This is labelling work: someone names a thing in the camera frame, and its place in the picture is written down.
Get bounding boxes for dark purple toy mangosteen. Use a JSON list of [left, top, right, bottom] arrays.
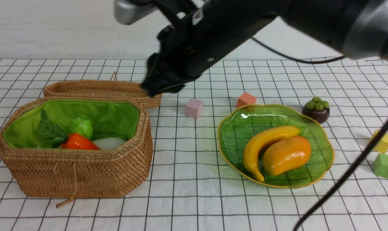
[[302, 97, 330, 124]]

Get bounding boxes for green foam cube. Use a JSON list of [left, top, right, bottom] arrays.
[[373, 153, 388, 179]]

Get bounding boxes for woven rattan basket lid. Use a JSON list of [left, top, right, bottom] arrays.
[[44, 72, 162, 109]]

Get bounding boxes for yellow toy banana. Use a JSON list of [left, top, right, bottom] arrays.
[[243, 125, 301, 183]]

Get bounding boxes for yellow foam cube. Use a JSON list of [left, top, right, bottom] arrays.
[[373, 133, 388, 153]]

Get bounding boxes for orange foam cube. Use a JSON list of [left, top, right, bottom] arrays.
[[236, 92, 256, 108]]

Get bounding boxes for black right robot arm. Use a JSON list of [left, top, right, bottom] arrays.
[[141, 0, 388, 97]]

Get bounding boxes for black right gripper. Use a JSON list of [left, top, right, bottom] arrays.
[[141, 13, 276, 98]]

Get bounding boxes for black right camera cable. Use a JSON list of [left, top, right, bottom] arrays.
[[251, 37, 388, 231]]

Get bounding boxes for orange toy carrot green top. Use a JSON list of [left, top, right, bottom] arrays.
[[38, 109, 100, 150]]

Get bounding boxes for orange yellow toy mango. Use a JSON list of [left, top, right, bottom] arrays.
[[263, 136, 312, 176]]

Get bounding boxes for woven rattan basket green lining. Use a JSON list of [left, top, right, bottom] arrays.
[[0, 97, 153, 199]]

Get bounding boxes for green glass leaf plate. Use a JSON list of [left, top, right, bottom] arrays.
[[217, 104, 335, 188]]

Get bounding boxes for green toy bitter gourd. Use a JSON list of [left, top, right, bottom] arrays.
[[69, 117, 93, 140]]

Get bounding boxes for pink foam cube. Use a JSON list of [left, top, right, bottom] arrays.
[[185, 98, 203, 119]]

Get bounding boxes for white toy radish green leaves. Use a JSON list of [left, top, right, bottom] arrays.
[[92, 137, 126, 150]]

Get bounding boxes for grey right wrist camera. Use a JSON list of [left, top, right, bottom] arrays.
[[114, 0, 157, 25]]

